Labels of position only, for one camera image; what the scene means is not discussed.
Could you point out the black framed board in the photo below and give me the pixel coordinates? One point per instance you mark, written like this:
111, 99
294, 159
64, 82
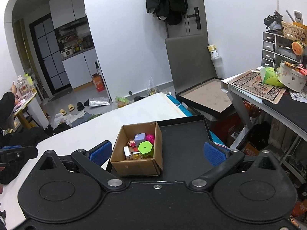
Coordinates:
208, 97

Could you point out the green paper bag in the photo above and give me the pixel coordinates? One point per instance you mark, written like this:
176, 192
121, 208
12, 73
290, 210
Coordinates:
269, 77

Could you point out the purple cube toy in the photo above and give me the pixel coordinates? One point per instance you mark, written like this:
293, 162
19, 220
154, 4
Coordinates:
139, 138

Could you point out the black shallow tray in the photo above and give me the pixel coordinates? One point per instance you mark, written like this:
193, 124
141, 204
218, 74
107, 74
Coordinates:
178, 151

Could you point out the white charger plug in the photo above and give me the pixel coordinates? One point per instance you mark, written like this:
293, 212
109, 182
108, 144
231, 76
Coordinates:
127, 153

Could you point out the black slipper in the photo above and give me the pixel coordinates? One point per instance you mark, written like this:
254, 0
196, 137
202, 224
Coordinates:
80, 106

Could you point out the pink hooded figurine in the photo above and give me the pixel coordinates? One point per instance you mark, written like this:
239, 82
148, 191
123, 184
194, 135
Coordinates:
150, 138

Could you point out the silver foil bag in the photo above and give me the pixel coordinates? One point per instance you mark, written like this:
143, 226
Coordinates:
100, 101

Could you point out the white plastic bag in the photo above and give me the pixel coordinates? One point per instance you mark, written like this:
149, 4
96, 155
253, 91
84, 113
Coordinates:
66, 119

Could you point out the brown cardboard box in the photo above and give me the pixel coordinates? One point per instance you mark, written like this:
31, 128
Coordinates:
142, 167

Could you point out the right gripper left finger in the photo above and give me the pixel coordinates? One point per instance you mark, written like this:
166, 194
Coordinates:
90, 163

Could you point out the yellow-capped white bottle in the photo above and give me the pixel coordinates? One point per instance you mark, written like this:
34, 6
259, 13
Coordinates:
213, 52

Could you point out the green toy tin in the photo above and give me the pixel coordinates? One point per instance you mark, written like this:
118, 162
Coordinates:
146, 149

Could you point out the brown-haired doll figurine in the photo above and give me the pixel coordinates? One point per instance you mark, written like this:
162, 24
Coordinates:
132, 144

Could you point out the grey upright panel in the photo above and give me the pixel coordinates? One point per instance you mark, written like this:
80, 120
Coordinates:
190, 61

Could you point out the woven basket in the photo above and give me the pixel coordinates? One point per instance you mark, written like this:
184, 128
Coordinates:
294, 31

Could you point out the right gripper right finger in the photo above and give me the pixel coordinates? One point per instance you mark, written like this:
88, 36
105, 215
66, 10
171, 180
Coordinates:
223, 161

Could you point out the patterned tray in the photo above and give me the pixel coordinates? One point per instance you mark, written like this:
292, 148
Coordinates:
250, 81

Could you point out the grey metal desk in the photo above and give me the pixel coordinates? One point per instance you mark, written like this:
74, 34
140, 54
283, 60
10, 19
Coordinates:
237, 95

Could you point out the orange carton box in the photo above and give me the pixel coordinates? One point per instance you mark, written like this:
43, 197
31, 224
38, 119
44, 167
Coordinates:
98, 82

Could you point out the yellow slipper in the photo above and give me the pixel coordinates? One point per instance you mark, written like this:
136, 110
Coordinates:
63, 112
71, 107

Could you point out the red crab figurine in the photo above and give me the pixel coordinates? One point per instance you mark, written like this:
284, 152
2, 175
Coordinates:
137, 155

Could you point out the grey drawer organizer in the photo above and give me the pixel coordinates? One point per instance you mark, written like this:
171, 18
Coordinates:
276, 48

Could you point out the white round tin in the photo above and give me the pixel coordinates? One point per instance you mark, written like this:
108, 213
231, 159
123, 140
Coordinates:
291, 77

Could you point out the black hanging coat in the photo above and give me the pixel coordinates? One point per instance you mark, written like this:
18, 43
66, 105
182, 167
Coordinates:
170, 11

